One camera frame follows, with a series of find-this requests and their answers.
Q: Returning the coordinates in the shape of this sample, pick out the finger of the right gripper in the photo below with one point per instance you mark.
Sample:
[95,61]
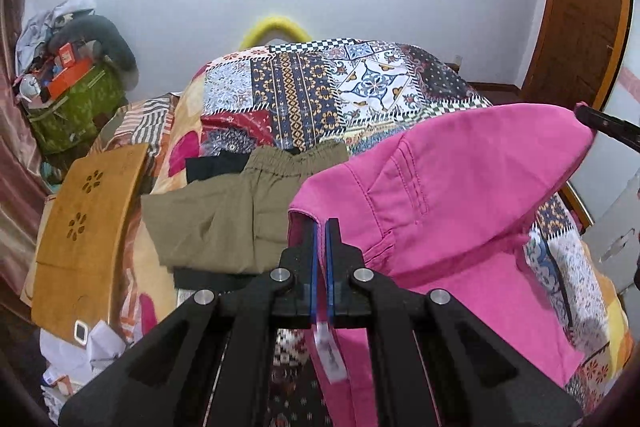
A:
[613,127]

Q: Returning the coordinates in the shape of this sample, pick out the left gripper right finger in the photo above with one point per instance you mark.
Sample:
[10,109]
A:
[360,298]

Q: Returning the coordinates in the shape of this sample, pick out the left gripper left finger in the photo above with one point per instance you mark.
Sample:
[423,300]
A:
[283,298]

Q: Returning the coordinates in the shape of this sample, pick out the pink pants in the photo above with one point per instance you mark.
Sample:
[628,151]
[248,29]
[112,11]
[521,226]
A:
[449,204]

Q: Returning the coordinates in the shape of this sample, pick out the olive green pants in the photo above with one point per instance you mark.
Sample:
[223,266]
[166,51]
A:
[180,211]

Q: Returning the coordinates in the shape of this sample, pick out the brown wooden door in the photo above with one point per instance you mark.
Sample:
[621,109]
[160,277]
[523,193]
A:
[578,52]

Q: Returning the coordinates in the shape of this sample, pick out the black folded garment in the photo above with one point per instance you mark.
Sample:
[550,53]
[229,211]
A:
[220,166]

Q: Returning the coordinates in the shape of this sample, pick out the patchwork patterned bedspread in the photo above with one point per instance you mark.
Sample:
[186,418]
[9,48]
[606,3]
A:
[298,95]

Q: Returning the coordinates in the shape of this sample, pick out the orange floral blanket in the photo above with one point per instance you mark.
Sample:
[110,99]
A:
[145,288]

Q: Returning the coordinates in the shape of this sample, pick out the wooden lap desk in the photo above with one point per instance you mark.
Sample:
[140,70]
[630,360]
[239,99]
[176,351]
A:
[77,262]

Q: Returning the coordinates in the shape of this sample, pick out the white crumpled paper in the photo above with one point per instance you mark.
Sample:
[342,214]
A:
[69,367]

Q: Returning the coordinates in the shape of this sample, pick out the green storage bag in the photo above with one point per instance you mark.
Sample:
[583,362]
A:
[79,113]

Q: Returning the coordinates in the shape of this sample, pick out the striped red curtain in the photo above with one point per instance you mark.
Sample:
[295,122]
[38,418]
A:
[23,191]

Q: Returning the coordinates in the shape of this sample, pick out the orange box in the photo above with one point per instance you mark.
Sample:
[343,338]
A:
[74,66]

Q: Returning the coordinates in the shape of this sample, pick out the grey neck pillow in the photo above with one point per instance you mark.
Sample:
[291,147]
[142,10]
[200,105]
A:
[100,29]

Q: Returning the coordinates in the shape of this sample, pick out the grey clothes pile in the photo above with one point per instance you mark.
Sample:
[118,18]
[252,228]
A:
[40,28]

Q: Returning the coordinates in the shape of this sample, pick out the yellow curved headboard rail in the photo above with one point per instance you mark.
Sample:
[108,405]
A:
[274,25]

